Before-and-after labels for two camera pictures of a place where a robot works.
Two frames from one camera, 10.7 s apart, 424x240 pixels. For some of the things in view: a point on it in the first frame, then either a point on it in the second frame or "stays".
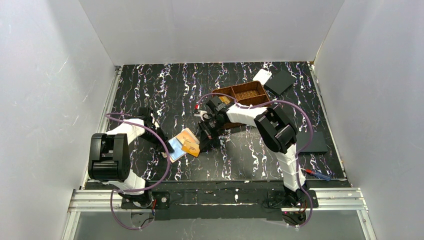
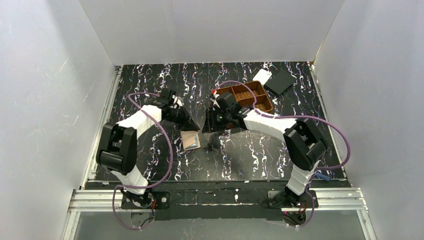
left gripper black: (160, 141) to (178, 113)
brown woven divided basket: (248, 93) stays
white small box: (262, 76) stays
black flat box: (279, 82) stays
